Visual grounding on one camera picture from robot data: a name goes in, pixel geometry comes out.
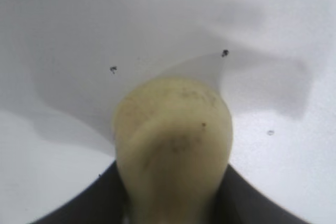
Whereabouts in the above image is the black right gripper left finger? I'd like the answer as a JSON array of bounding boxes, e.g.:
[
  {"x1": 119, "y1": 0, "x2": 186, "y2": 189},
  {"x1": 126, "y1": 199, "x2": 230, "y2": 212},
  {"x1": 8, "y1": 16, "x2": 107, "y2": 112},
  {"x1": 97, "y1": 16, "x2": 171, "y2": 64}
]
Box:
[{"x1": 31, "y1": 157, "x2": 132, "y2": 224}]

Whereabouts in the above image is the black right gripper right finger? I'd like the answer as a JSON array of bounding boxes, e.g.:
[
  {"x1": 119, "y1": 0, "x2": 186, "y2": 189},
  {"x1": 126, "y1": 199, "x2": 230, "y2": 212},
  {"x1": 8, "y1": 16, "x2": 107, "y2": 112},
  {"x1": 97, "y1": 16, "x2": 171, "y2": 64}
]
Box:
[{"x1": 212, "y1": 164, "x2": 313, "y2": 224}]

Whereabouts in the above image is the pale yellow egg yolk pastry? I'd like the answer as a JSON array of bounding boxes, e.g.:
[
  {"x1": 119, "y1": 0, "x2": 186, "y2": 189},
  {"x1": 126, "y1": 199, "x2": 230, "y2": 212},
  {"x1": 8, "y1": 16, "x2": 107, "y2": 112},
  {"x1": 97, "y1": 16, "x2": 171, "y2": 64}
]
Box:
[{"x1": 111, "y1": 74, "x2": 235, "y2": 224}]

